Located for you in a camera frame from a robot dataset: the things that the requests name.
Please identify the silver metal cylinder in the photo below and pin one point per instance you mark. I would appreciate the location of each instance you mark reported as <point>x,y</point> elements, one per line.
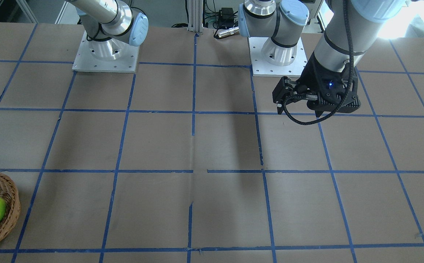
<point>226,33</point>

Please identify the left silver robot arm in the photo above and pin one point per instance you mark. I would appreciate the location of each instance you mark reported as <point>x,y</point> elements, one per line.
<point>347,37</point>

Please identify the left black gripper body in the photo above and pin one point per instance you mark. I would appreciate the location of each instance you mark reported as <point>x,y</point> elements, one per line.
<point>309,79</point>

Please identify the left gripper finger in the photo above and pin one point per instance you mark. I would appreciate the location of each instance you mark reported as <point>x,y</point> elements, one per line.
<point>285,93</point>

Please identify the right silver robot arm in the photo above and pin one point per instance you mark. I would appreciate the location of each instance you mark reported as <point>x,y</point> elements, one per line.
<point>66,90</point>

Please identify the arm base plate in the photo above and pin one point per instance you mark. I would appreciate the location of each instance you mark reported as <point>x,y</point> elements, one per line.
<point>270,60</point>
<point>112,56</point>

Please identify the black power supply box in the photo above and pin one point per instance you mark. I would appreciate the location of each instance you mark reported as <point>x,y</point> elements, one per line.
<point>225,16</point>

